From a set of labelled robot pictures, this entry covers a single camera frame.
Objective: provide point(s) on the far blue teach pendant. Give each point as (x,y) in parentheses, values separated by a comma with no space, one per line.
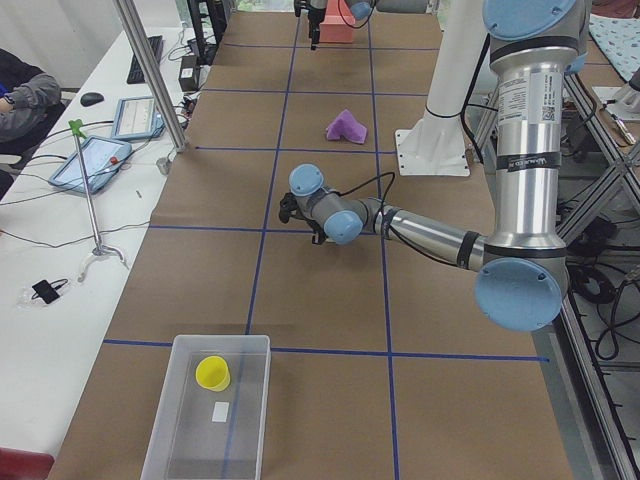
(137,119)

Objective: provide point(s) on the blue teach pendant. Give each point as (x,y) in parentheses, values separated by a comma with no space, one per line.
(137,119)
(103,158)

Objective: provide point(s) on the person in grey sleeve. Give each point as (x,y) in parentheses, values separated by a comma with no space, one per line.
(31,104)

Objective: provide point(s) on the purple cloth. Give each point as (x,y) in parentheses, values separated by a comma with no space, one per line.
(346,126)

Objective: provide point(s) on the small black device with strap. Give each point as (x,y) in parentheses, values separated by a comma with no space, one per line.
(47,291)

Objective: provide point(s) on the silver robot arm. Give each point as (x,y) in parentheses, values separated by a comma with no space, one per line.
(521,279)
(356,14)

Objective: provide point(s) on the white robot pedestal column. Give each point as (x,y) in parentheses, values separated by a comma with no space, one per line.
(435,145)

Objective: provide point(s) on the black power adapter box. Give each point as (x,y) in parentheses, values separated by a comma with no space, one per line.
(189,73)

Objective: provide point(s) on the black computer mouse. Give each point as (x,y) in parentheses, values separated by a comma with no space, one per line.
(91,98)

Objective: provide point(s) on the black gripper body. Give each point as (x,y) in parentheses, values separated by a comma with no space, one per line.
(317,233)
(313,21)

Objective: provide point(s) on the yellow plastic cup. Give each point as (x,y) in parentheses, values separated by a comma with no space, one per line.
(213,373)

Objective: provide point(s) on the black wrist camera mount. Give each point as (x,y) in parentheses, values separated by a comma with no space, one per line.
(287,208)

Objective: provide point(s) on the near blue teach pendant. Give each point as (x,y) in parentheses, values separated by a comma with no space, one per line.
(103,158)

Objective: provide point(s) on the aluminium frame post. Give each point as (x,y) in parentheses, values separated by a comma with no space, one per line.
(137,37)

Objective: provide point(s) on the clear plastic storage box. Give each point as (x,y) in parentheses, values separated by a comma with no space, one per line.
(203,434)

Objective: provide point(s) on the pink plastic tray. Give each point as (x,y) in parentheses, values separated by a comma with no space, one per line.
(337,27)

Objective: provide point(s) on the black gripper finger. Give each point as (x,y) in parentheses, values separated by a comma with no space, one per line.
(313,35)

